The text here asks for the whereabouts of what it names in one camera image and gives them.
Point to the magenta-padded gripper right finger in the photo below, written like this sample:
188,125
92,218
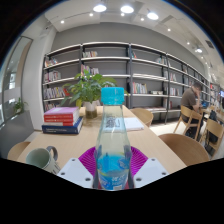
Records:
151,171

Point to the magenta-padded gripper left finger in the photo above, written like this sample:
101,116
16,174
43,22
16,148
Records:
75,171

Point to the clear bottle with blue cap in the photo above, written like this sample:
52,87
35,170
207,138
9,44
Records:
113,143

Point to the grey patterned mug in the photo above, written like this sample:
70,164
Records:
41,159

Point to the round-backed wooden chair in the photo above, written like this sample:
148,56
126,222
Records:
143,115
18,151
183,148

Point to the dark blue book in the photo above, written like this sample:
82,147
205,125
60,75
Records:
61,129

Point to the white open booklet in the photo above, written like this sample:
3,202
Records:
133,124

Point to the red book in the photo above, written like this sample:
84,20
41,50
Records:
61,122

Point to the pink book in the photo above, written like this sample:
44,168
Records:
61,112

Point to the slatted wooden chair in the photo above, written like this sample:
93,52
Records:
186,115
213,128

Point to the black backpack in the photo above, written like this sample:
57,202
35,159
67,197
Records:
213,133

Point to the person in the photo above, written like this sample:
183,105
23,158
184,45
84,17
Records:
190,100

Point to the green plant in white pot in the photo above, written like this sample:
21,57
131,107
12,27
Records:
88,86

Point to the small potted plant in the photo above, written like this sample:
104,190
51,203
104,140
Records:
18,106

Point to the grey shelf unit with books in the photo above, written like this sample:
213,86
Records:
146,66

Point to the ceiling lights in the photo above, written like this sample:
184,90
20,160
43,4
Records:
127,9

